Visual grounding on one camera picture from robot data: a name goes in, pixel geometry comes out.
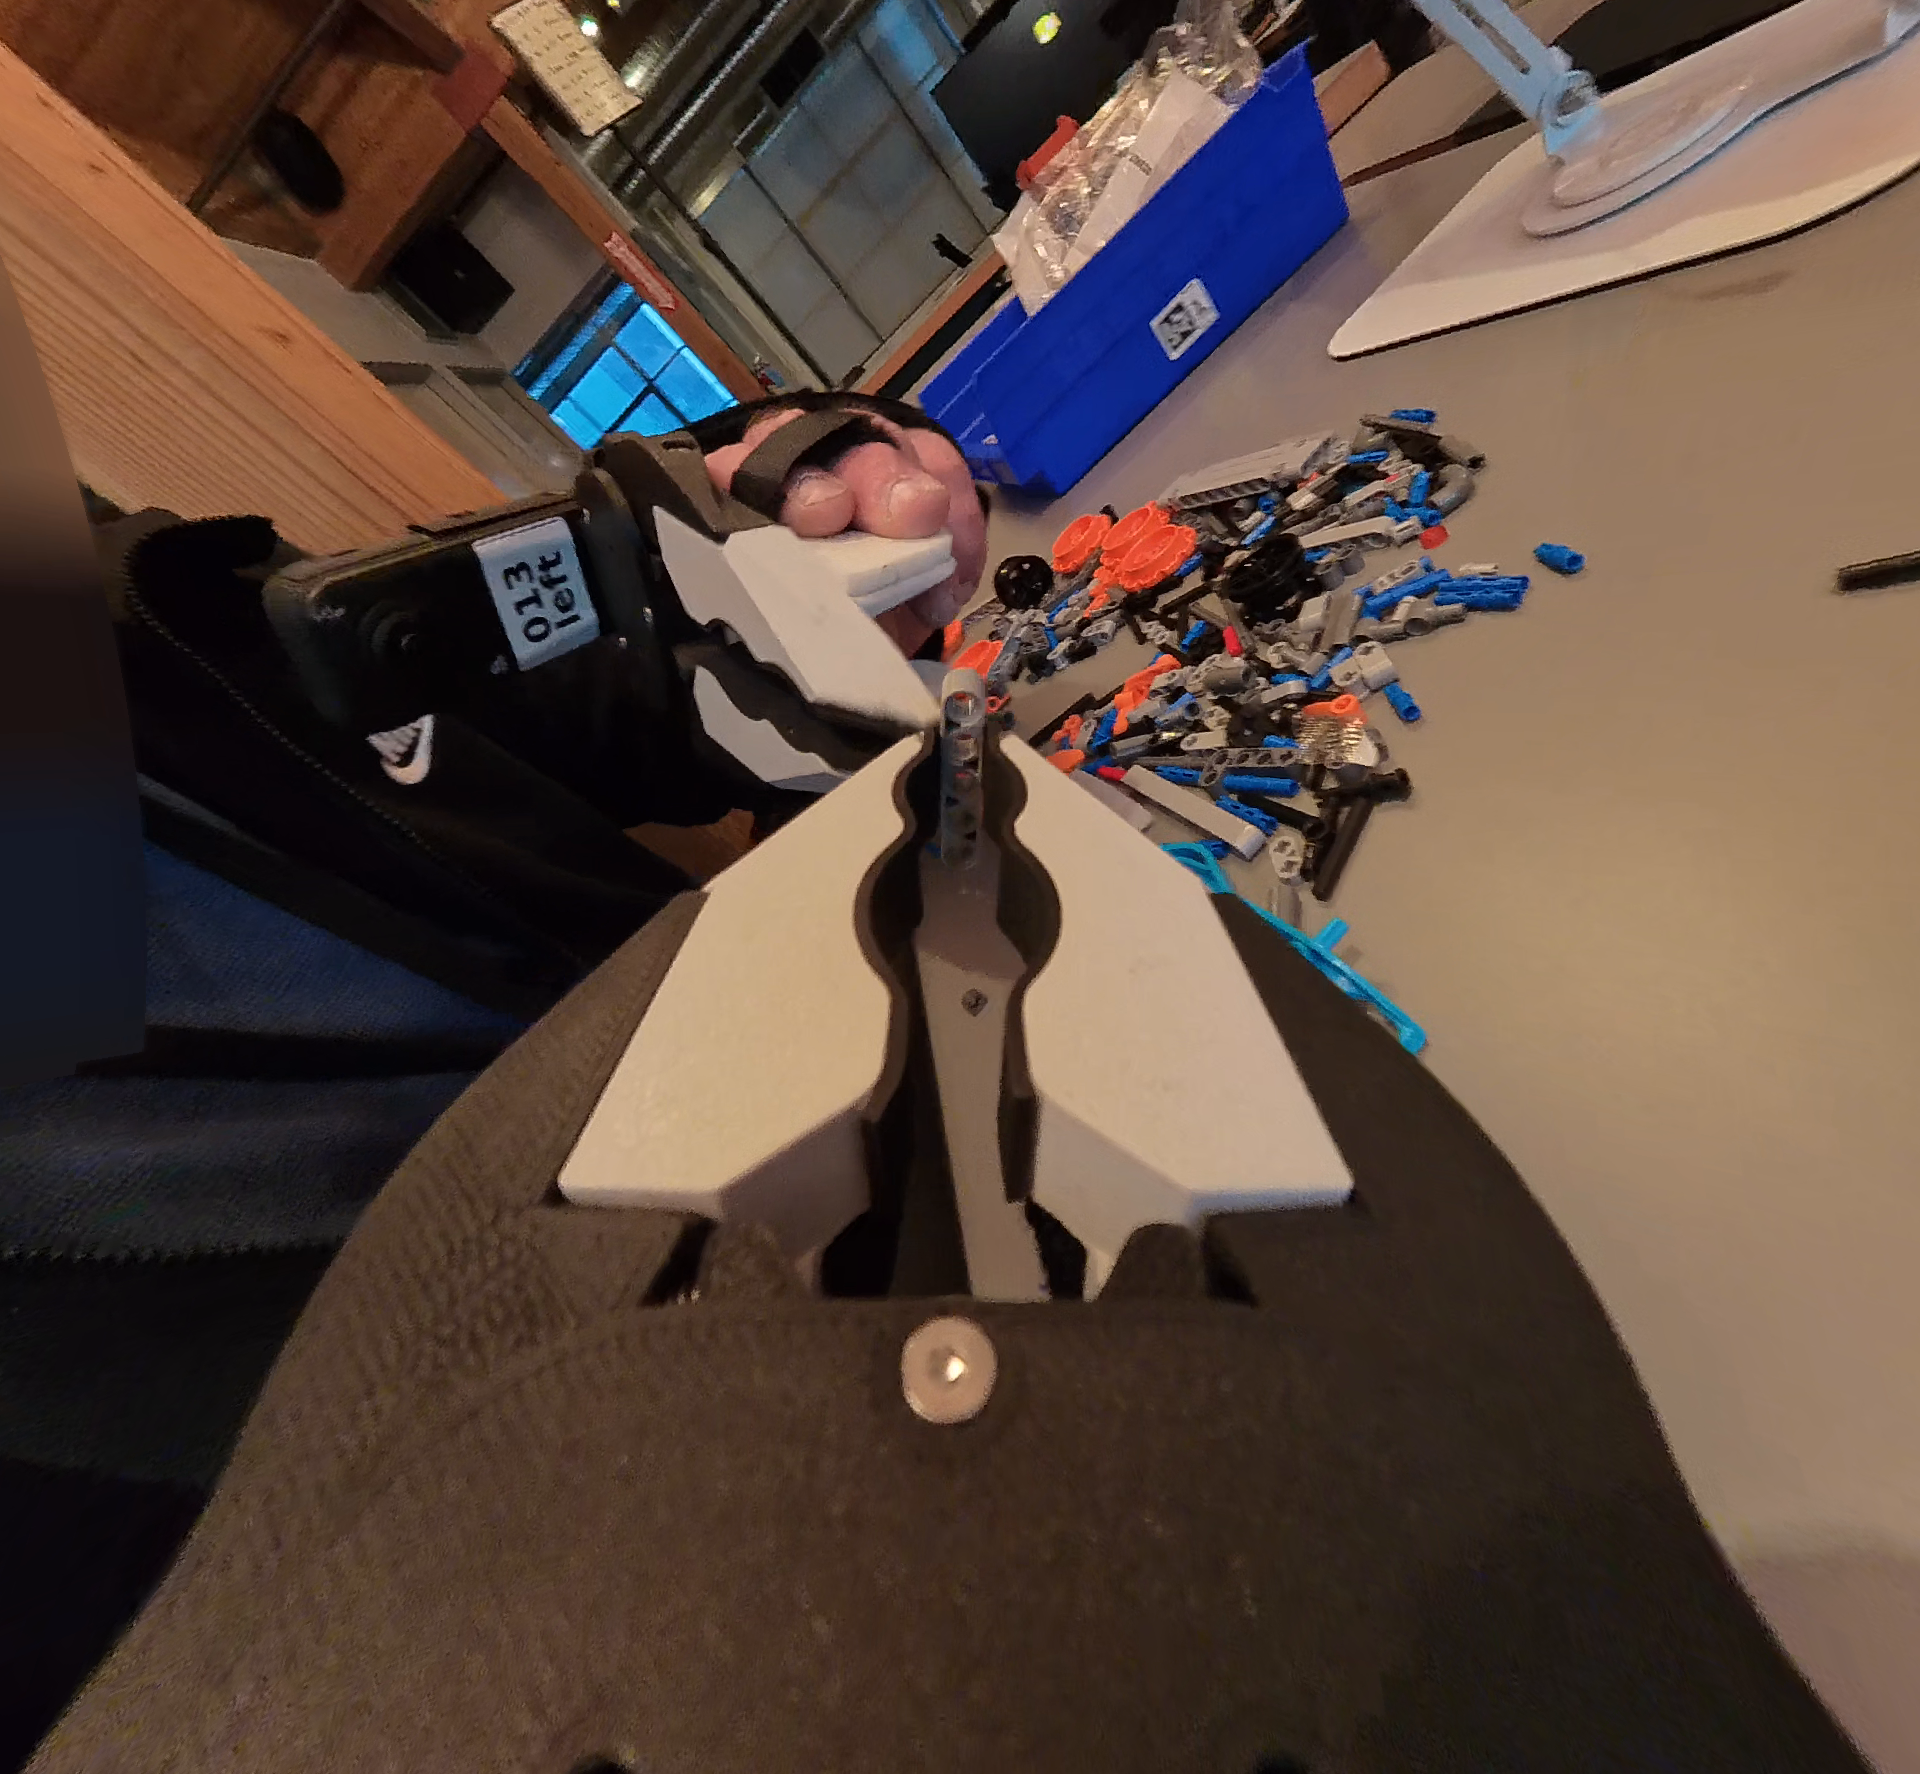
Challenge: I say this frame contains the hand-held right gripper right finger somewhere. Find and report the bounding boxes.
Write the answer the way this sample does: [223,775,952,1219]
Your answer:
[979,734,1351,1296]

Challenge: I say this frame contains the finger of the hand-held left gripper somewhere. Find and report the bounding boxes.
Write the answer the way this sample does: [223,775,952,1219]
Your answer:
[684,659,890,795]
[655,521,941,739]

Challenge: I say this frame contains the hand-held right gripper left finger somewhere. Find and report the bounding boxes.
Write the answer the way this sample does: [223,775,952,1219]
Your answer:
[562,734,950,1296]

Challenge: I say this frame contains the turquoise connector piece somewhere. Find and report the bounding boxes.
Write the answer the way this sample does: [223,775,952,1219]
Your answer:
[1165,840,1440,1063]

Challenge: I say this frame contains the grey beam piece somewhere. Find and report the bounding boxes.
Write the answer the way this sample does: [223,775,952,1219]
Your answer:
[917,664,1029,1058]

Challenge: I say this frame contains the pile of plastic building pieces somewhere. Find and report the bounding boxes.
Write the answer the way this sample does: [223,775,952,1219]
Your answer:
[943,407,1594,897]

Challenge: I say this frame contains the person's left hand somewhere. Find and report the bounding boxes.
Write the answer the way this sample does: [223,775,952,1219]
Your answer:
[737,401,995,655]

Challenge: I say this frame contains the black spoked wheel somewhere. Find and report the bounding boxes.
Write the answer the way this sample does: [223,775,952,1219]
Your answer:
[1230,533,1326,623]

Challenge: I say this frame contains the blue storage bin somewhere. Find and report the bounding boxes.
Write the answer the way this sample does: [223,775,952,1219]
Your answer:
[913,41,1355,506]

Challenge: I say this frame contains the clear plastic parts bag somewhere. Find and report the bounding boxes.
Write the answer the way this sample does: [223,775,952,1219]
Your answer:
[992,11,1255,314]

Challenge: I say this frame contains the white hanging sign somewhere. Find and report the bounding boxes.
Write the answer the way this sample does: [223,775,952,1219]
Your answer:
[490,0,640,144]

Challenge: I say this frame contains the white book stand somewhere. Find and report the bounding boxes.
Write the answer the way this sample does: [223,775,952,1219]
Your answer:
[1210,0,1920,364]

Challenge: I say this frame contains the wooden post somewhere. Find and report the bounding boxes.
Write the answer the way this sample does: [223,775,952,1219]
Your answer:
[0,41,502,553]

